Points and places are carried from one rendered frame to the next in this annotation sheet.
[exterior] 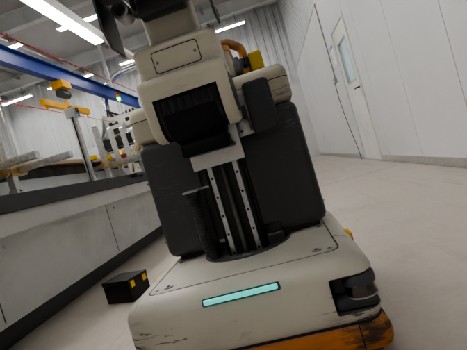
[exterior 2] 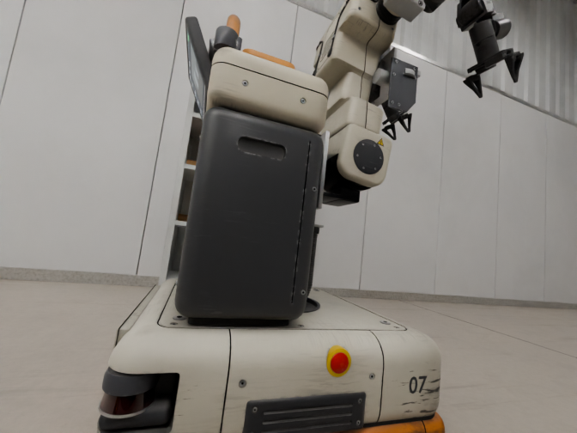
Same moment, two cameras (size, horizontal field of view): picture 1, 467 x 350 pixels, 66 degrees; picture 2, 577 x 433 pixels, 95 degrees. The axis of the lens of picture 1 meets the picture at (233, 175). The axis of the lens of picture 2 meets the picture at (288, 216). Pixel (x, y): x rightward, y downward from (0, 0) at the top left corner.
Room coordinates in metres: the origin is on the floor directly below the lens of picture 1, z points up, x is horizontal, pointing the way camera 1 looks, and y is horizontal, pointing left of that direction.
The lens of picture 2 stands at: (1.49, 0.74, 0.44)
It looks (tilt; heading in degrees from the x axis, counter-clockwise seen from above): 6 degrees up; 244
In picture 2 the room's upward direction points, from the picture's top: 7 degrees clockwise
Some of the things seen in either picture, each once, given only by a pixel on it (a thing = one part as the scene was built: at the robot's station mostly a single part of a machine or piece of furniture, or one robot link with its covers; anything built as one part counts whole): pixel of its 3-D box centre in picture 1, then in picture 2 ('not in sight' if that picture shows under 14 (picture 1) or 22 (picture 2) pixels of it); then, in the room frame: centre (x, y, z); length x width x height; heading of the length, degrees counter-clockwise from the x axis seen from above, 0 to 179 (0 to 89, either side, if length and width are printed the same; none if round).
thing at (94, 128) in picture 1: (103, 155); not in sight; (2.74, 0.91, 0.88); 0.04 x 0.04 x 0.48; 83
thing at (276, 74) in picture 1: (225, 153); (253, 191); (1.25, 0.01, 0.59); 0.55 x 0.34 x 0.83; 82
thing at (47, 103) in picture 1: (67, 107); not in sight; (7.62, 2.93, 2.65); 1.70 x 0.09 x 0.32; 173
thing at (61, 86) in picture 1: (63, 93); not in sight; (7.62, 2.93, 2.95); 0.34 x 0.26 x 0.49; 173
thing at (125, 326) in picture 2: not in sight; (141, 317); (1.48, 0.00, 0.23); 0.41 x 0.02 x 0.08; 82
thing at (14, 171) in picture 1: (13, 171); not in sight; (1.77, 1.03, 0.81); 0.14 x 0.06 x 0.05; 173
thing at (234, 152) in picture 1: (223, 116); (326, 180); (0.99, -0.02, 0.68); 0.28 x 0.27 x 0.25; 82
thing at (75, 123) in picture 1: (83, 149); not in sight; (2.48, 0.94, 0.93); 0.05 x 0.04 x 0.45; 173
